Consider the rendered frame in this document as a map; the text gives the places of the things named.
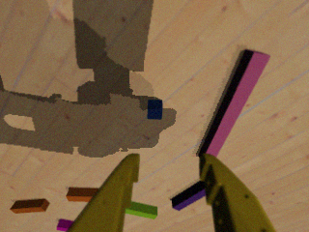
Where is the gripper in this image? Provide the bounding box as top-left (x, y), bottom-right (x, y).
top-left (66, 153), bottom-right (276, 232)

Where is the pink rod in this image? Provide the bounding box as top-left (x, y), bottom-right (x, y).
top-left (198, 49), bottom-right (270, 159)

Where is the dark purple rod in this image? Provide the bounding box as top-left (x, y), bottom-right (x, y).
top-left (172, 181), bottom-right (206, 211)

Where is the magenta rod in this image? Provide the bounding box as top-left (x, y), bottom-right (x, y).
top-left (57, 218), bottom-right (73, 231)

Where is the small dark blue block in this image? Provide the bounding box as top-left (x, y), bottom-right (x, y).
top-left (147, 100), bottom-right (163, 120)

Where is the lime green rod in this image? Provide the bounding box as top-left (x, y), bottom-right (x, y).
top-left (126, 201), bottom-right (157, 219)

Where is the orange block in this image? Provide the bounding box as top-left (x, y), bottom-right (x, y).
top-left (10, 198), bottom-right (50, 214)
top-left (66, 188), bottom-right (98, 202)

